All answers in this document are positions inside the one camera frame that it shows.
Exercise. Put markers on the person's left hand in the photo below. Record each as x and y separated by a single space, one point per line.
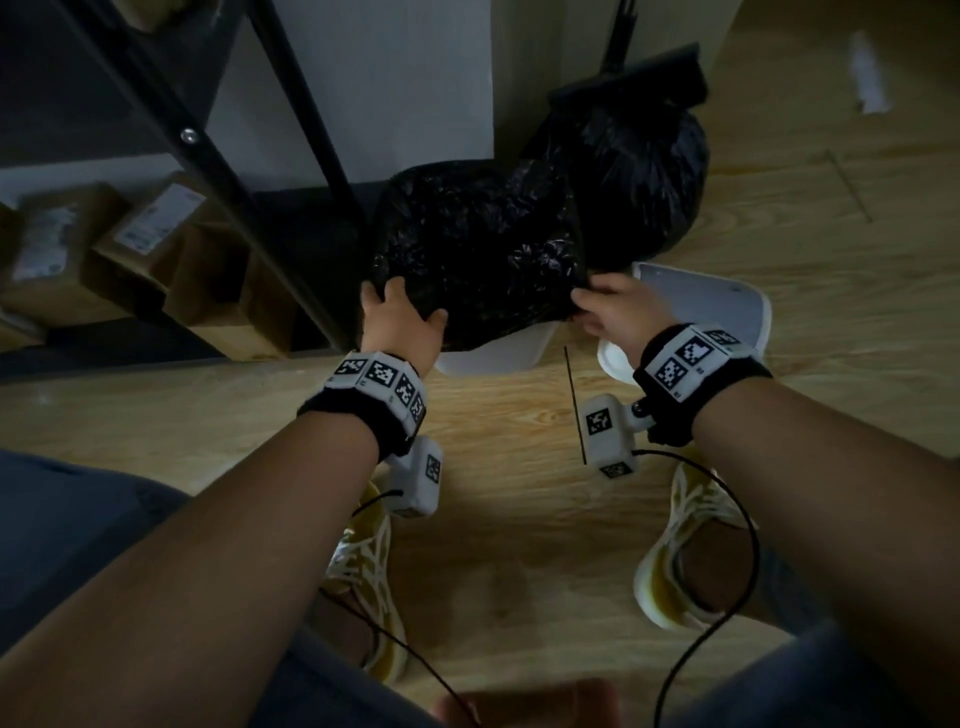
397 326

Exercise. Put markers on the person's right hand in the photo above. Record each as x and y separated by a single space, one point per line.
626 311

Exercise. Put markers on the person's left thumb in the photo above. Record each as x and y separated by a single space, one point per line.
433 324

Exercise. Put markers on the person's right thumb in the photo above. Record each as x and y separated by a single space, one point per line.
591 325

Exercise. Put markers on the black bin liner bag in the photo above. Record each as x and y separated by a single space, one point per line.
480 247

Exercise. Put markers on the person's left forearm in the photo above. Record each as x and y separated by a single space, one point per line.
187 570

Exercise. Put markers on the person's right forearm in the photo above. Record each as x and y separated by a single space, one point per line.
832 495

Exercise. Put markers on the white trash bin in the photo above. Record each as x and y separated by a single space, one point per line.
495 352

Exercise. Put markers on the thin black stick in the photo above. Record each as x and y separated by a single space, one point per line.
575 409

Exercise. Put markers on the left marker wristband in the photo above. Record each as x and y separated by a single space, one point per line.
375 394

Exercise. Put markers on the marker wristband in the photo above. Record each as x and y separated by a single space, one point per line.
694 371
375 394

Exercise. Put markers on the right marker wristband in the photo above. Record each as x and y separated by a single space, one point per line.
694 371

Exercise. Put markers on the white bin lid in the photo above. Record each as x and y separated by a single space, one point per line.
705 307

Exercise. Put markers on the tied black trash bag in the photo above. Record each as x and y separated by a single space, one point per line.
637 172

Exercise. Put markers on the plain cardboard box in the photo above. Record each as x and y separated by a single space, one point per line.
225 300

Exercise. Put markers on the person's right yellow white sneaker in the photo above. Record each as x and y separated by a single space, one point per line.
679 555

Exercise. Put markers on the person's yellow white sneaker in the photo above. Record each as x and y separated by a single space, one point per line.
367 562
679 555

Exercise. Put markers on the person's left yellow white sneaker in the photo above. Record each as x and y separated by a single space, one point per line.
367 562

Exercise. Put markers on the cardboard box with white label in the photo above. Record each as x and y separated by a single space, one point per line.
154 225
56 251

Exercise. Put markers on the black metal shelf rack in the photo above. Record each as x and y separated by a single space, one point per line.
187 139

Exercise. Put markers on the white paper scrap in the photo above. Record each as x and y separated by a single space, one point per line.
868 71

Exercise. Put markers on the person's grey shorts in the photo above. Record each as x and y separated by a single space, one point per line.
67 532

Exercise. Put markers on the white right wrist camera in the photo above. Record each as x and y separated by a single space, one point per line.
611 435

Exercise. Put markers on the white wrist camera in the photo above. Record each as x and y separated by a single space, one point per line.
611 435
416 476

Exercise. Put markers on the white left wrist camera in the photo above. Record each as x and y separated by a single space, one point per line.
416 476

